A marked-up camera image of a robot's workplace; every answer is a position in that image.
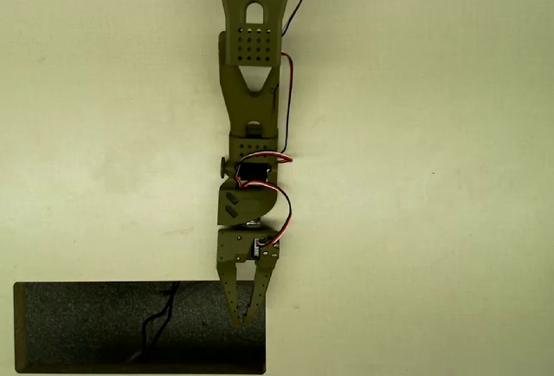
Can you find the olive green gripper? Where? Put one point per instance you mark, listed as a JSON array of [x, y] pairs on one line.
[[235, 247]]

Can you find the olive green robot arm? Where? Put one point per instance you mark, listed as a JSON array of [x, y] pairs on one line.
[[251, 107]]

